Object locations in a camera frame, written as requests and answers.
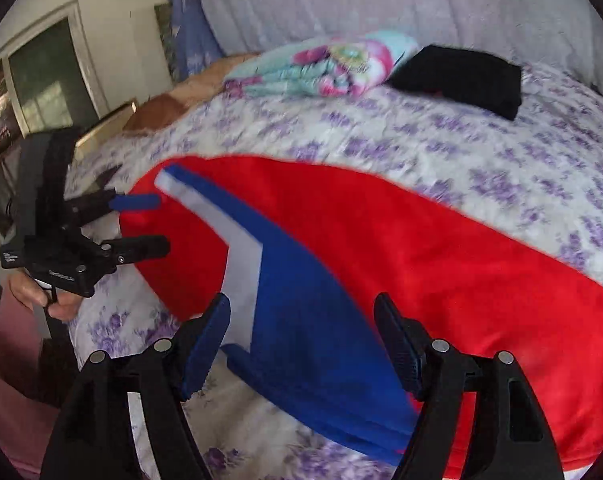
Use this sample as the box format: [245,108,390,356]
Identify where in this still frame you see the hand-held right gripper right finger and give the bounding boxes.
[373,291,566,480]

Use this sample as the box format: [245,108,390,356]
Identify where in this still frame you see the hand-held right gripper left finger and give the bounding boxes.
[40,292,231,480]

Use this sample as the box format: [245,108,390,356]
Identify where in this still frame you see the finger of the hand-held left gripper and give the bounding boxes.
[64,165,162,226]
[79,235,171,277]

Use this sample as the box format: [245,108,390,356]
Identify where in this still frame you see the red blue white pants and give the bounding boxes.
[119,156,603,480]

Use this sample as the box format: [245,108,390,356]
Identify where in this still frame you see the person's left hand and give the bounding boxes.
[9,272,82,322]

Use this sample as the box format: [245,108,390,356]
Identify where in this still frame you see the brown blanket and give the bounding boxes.
[124,52,260,133]

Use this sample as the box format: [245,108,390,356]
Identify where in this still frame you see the white framed window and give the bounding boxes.
[0,2,108,241]

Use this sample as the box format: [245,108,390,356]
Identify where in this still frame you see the blue floral pillow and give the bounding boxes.
[164,0,225,83]

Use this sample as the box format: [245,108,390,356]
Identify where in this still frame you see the person's pink clothing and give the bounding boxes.
[0,285,77,476]

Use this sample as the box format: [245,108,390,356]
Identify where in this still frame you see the purple floral bedspread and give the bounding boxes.
[64,62,603,480]

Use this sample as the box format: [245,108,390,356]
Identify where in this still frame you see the folded teal pink floral blanket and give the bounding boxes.
[225,30,422,100]

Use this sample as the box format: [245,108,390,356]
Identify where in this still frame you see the folded black cloth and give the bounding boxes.
[386,45,523,121]

